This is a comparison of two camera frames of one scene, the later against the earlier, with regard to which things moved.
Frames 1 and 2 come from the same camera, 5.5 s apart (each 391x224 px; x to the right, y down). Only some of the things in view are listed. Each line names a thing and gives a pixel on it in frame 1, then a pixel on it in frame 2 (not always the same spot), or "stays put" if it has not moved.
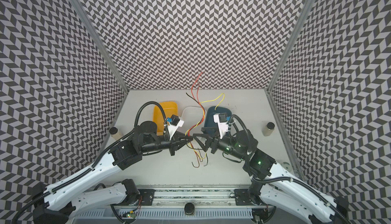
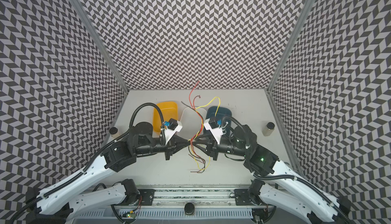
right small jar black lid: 268,129 stays put
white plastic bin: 191,116 stays put
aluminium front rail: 217,196 stays put
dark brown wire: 196,167 → 193,139
